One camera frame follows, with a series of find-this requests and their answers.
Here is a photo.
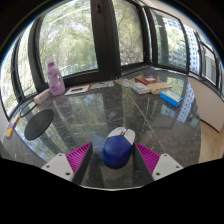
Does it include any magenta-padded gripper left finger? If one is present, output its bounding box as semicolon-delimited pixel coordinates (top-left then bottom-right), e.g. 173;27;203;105
41;142;94;186

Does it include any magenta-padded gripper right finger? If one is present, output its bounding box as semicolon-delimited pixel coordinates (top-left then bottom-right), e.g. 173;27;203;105
132;142;184;186

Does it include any blue and white computer mouse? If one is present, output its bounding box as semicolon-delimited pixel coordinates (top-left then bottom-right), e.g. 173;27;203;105
101;126;137;170

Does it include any round black mouse pad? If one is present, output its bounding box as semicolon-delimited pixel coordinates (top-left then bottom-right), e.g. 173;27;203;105
23;108;55;141

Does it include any blue box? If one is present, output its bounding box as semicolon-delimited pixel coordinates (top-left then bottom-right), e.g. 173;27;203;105
159;89;184;108

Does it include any white card with orange border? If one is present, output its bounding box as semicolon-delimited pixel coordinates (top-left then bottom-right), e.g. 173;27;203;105
64;84;92;97

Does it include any tan book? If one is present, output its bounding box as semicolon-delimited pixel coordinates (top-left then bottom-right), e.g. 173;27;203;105
146;82;174;96

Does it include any yellow and purple book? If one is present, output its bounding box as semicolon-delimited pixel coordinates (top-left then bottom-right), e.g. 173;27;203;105
4;114;21;140

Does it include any pale printed leaflet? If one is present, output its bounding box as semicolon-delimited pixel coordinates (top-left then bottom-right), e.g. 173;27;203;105
89;80;115;90

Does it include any light teal booklet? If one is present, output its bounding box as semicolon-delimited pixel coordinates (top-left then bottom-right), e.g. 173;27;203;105
123;78;136;88

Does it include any purple detergent bottle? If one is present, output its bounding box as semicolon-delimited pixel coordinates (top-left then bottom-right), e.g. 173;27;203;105
45;57;66;97

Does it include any black wire stand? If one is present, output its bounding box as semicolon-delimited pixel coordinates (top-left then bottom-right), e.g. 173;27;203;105
19;99;38;119

